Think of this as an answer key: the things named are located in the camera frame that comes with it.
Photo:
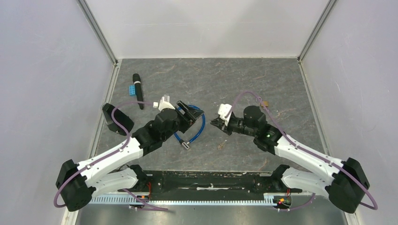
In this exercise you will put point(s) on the slotted cable duct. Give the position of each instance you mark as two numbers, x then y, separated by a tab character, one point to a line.
126	199

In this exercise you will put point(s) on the blue cable lock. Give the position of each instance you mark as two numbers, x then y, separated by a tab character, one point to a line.
198	130

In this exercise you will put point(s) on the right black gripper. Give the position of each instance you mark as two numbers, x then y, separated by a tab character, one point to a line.
220	123

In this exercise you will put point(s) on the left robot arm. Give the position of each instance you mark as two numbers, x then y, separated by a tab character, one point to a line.
79	183

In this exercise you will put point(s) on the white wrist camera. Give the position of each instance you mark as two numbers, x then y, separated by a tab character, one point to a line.
224	113
164	103

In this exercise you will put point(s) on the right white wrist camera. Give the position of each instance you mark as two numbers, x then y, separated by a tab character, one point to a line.
224	113

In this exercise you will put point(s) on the small key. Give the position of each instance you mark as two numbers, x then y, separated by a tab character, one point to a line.
221	145

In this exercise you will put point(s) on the brass padlock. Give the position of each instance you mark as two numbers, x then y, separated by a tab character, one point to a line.
264	104

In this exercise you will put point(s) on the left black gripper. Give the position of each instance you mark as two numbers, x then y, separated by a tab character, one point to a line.
188	117

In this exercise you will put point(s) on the blue toy brick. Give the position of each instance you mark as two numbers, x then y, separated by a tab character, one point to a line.
132	91

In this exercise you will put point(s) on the black wedge cover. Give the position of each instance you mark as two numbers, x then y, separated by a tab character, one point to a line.
120	117

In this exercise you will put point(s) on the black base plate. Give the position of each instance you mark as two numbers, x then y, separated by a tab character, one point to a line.
202	185

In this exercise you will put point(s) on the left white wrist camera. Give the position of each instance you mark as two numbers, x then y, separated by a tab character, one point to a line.
164	103

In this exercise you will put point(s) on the black microphone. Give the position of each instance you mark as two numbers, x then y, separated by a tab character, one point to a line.
138	87

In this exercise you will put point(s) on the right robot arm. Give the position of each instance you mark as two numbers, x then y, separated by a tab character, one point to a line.
343	182

